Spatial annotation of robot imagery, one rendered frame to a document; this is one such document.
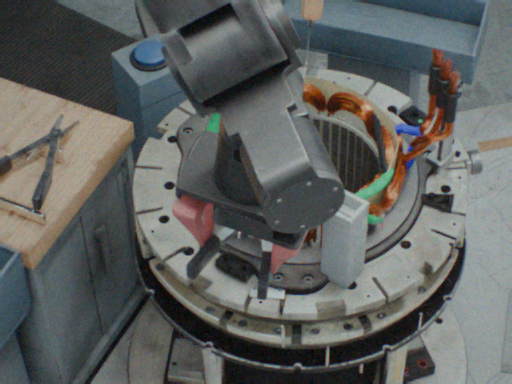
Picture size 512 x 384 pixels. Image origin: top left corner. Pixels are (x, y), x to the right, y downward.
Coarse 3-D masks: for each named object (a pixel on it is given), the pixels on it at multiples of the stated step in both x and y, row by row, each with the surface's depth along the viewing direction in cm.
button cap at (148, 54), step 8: (136, 48) 139; (144, 48) 139; (152, 48) 139; (160, 48) 139; (136, 56) 138; (144, 56) 138; (152, 56) 138; (160, 56) 138; (144, 64) 138; (152, 64) 138; (160, 64) 138
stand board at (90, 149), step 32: (0, 96) 131; (32, 96) 131; (0, 128) 128; (32, 128) 127; (96, 128) 127; (128, 128) 127; (32, 160) 124; (96, 160) 124; (0, 192) 121; (32, 192) 121; (64, 192) 121; (0, 224) 118; (32, 224) 118; (64, 224) 121; (32, 256) 116
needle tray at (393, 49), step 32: (288, 0) 148; (352, 0) 148; (384, 0) 146; (416, 0) 145; (448, 0) 143; (480, 0) 142; (320, 32) 139; (352, 32) 138; (384, 32) 144; (416, 32) 144; (448, 32) 144; (480, 32) 138; (352, 64) 143; (384, 64) 140; (416, 64) 138; (416, 96) 152
